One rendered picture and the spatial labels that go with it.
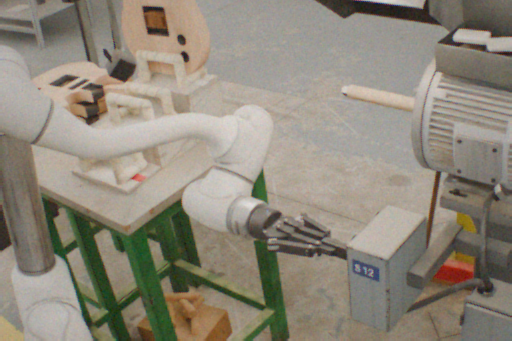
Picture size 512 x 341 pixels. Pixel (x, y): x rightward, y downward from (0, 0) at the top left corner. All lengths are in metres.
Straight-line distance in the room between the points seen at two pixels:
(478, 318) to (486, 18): 0.63
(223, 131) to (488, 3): 0.64
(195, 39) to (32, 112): 0.85
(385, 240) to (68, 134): 0.64
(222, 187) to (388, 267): 0.44
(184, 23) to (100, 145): 0.76
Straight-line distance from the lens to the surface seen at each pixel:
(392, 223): 1.36
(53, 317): 1.55
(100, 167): 2.13
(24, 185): 1.55
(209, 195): 1.53
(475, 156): 1.32
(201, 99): 2.13
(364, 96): 1.56
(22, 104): 1.30
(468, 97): 1.34
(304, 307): 2.85
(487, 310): 1.46
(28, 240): 1.61
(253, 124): 1.54
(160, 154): 2.04
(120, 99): 2.09
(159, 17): 2.12
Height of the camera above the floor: 1.92
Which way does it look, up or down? 29 degrees down
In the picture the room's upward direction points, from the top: 9 degrees counter-clockwise
